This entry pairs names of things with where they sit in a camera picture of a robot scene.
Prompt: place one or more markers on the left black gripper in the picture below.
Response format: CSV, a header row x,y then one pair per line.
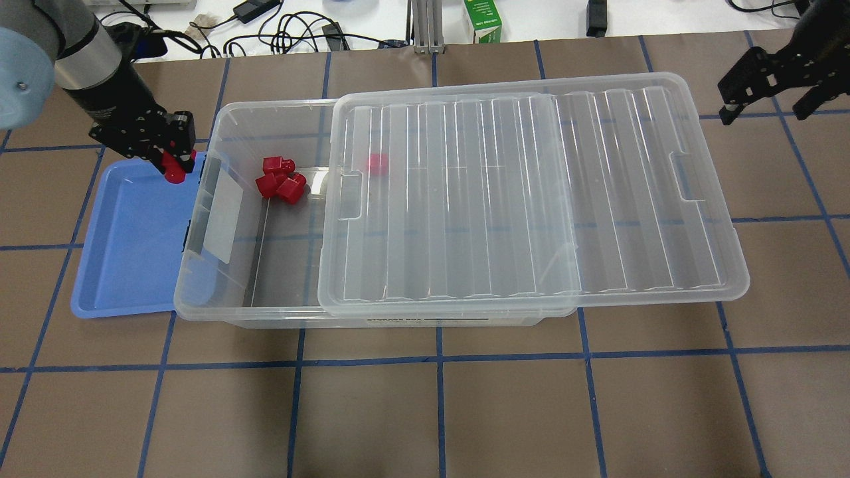
x,y
114,96

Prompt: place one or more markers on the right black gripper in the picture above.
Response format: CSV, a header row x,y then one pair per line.
x,y
799,65

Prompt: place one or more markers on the red block lone front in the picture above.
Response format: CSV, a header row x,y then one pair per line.
x,y
176,169

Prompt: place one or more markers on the clear plastic box lid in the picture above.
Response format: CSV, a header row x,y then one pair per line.
x,y
650,218

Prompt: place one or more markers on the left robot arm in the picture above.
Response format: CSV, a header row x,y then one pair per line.
x,y
47,44

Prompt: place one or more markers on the blue plastic tray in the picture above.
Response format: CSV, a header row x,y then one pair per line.
x,y
134,243

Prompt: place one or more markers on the red block cluster upper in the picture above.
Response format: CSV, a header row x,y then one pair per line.
x,y
278,165

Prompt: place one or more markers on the red block cluster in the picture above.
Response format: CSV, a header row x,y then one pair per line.
x,y
269,184
278,165
291,188

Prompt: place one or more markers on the red block cluster left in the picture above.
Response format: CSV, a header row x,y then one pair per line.
x,y
269,184

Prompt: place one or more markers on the red block cluster right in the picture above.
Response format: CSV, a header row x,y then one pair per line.
x,y
291,188

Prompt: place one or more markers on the clear plastic storage box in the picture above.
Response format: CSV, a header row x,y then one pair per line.
x,y
265,232

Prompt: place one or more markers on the red block far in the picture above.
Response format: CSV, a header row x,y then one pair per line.
x,y
377,164

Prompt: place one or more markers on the green cardboard box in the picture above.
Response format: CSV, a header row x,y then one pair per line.
x,y
483,22

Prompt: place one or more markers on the black power adapter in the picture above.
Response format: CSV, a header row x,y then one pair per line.
x,y
247,11

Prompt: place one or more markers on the aluminium profile post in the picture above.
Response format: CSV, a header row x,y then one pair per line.
x,y
425,27

